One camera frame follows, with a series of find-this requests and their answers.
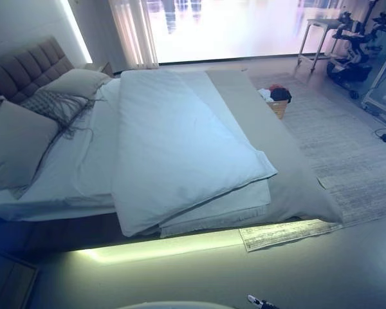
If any white metal table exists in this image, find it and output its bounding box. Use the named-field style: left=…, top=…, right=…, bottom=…
left=296, top=17, right=345, bottom=73

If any black garment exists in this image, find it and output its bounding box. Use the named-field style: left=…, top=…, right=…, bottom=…
left=270, top=87, right=292, bottom=103

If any white metal cart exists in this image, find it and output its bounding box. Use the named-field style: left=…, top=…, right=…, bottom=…
left=360, top=46, right=386, bottom=128

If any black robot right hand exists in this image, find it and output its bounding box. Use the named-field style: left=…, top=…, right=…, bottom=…
left=246, top=294, right=279, bottom=309

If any black wheeled robot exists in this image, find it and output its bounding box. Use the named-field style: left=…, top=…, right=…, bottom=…
left=326, top=0, right=386, bottom=89

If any large beige pillow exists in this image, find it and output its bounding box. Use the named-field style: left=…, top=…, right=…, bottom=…
left=0, top=95, right=59, bottom=191

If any tufted upholstered headboard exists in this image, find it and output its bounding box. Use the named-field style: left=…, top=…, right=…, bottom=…
left=0, top=35, right=75, bottom=117

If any wooden nightstand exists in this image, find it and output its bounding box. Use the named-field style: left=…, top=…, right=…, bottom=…
left=0, top=249, right=39, bottom=309

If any grey fringed woven cushion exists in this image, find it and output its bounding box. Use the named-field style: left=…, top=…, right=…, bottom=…
left=19, top=89, right=96, bottom=142

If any white duvet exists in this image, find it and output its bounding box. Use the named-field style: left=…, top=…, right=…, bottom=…
left=111, top=69, right=279, bottom=239

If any sheer pale curtain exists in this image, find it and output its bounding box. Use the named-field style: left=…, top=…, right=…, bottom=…
left=107, top=0, right=160, bottom=70

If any small bedside table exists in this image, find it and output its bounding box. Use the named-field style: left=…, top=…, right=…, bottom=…
left=83, top=61, right=115, bottom=78

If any white garment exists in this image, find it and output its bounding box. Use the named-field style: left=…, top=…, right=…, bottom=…
left=257, top=88, right=273, bottom=104

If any wicker laundry basket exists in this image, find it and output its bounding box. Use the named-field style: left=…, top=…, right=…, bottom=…
left=266, top=98, right=290, bottom=120

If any grey patterned rug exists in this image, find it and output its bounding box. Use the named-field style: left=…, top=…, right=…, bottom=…
left=237, top=72, right=386, bottom=254

